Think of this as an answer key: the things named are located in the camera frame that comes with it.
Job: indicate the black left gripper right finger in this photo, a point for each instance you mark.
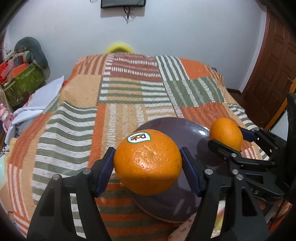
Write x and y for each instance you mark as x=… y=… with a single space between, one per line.
x=228 y=210

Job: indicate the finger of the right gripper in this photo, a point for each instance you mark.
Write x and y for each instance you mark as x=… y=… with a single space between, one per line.
x=230 y=155
x=263 y=138

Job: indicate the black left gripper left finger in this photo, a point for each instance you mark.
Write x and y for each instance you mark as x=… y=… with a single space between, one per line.
x=53 y=217

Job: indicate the small orange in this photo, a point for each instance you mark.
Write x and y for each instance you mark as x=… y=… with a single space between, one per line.
x=226 y=131

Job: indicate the large orange with sticker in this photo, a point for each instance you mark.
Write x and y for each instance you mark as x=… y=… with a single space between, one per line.
x=147 y=162

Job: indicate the brown wooden door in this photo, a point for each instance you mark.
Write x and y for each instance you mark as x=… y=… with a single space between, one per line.
x=273 y=75

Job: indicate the white cloth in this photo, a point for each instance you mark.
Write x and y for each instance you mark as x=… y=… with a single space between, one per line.
x=27 y=113

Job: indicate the pink toy figure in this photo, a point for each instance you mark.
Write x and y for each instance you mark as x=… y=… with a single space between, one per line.
x=6 y=117

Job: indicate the striped patchwork bedspread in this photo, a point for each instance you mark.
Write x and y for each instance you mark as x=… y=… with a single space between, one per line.
x=107 y=98

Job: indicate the green patterned box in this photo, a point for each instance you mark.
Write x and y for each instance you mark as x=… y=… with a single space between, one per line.
x=23 y=85

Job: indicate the yellow pillow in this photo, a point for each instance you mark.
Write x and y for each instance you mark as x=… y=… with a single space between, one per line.
x=119 y=47

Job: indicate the grey neck pillow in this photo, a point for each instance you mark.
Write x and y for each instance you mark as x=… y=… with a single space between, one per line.
x=34 y=53

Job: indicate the wall-mounted monitor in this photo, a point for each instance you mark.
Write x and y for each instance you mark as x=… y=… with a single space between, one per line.
x=122 y=3

